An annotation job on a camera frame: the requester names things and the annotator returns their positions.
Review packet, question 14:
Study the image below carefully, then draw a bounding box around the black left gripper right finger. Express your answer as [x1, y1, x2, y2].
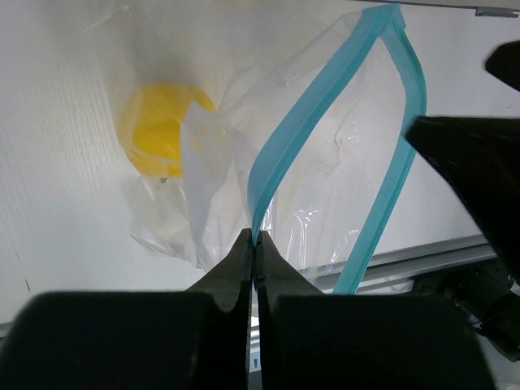
[253, 232, 494, 389]

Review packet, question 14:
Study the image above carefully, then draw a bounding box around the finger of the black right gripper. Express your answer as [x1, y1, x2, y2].
[484, 41, 520, 91]
[405, 116, 519, 278]

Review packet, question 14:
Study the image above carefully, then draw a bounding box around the aluminium mounting rail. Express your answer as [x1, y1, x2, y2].
[249, 235, 496, 372]

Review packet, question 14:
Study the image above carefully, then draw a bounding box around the clear zip top bag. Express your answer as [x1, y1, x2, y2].
[108, 1, 427, 294]

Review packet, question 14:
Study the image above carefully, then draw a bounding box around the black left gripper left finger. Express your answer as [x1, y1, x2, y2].
[1, 229, 254, 389]

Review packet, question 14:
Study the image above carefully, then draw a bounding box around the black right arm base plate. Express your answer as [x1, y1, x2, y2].
[411, 260, 519, 362]

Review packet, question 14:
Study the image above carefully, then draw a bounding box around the clear grey plastic tray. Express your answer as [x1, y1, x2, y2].
[400, 0, 519, 18]

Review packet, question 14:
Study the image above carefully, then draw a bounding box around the yellow toy lemon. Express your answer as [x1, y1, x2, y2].
[117, 84, 216, 179]

